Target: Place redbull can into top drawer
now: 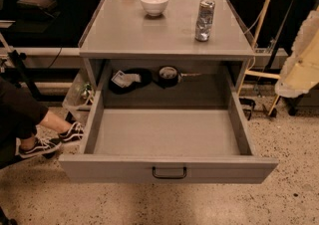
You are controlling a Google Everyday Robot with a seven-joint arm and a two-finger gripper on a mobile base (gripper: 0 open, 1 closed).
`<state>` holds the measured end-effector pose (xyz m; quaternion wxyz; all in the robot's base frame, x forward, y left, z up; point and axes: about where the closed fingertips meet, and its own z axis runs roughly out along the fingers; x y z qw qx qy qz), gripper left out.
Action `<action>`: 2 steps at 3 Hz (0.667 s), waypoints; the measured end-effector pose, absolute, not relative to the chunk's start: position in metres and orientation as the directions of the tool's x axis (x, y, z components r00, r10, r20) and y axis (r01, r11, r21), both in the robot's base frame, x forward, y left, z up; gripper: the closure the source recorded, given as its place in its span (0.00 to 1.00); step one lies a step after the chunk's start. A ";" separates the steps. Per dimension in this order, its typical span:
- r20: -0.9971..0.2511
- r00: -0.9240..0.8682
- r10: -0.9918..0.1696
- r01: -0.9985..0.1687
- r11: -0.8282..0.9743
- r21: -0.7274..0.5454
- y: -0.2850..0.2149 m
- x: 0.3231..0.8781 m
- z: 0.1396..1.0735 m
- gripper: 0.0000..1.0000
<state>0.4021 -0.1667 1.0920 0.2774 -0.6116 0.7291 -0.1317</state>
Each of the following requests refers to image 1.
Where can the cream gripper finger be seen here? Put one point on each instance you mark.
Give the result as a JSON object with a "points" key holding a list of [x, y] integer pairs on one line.
{"points": [[300, 72]]}

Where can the silver redbull can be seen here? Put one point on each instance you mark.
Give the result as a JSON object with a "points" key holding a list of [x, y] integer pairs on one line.
{"points": [[204, 20]]}

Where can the open grey top drawer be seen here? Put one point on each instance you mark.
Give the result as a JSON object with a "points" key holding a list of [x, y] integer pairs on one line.
{"points": [[198, 124]]}

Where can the grey cabinet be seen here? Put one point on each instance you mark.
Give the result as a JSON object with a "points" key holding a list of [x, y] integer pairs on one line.
{"points": [[124, 36]]}

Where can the white ceramic bowl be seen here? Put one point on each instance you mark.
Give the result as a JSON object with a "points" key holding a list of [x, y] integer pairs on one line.
{"points": [[154, 7]]}

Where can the black cloth with paper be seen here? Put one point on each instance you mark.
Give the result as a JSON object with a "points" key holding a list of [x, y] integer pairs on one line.
{"points": [[123, 82]]}

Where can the clear plastic bin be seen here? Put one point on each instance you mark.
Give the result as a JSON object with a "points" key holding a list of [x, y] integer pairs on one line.
{"points": [[79, 97]]}

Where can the black white sneaker front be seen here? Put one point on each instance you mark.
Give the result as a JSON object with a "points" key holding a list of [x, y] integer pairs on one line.
{"points": [[74, 133]]}

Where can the black white sneaker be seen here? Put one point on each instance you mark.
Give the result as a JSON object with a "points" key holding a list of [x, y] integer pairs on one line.
{"points": [[35, 146], [74, 133]]}

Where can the black white sneaker rear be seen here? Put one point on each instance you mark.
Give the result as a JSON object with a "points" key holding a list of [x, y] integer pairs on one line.
{"points": [[35, 146]]}

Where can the dark box on shelf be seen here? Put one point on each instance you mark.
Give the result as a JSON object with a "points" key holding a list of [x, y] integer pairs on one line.
{"points": [[37, 9]]}

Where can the person leg black trousers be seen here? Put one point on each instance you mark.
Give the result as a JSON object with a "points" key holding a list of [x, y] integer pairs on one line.
{"points": [[20, 113]]}

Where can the black drawer handle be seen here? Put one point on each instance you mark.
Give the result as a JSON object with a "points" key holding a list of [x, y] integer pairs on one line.
{"points": [[169, 173]]}

